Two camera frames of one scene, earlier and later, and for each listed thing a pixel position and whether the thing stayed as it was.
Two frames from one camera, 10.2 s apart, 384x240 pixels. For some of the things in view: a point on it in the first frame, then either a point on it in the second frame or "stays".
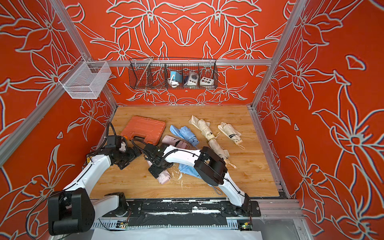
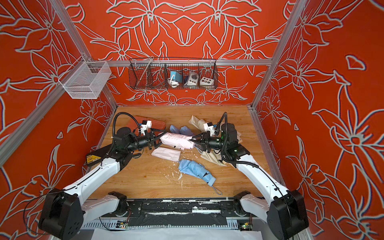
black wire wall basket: (173, 73) stays
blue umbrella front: (191, 170) stays
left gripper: (131, 155) → (152, 143)
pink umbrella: (162, 178) → (180, 141)
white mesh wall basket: (86, 80) stays
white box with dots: (206, 81) stays
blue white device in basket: (176, 77) stays
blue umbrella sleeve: (176, 131) stays
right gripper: (154, 171) → (206, 143)
